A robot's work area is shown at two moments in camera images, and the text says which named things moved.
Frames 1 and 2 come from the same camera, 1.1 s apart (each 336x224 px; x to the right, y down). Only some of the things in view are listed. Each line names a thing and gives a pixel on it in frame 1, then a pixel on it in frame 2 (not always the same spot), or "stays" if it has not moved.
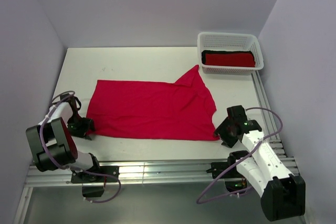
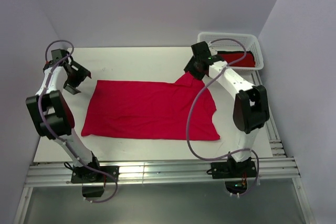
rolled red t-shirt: x=230 y=59 stays
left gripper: x=88 y=124 -> x=82 y=73
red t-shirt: x=152 y=110 stays
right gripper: x=228 y=141 -> x=190 y=67
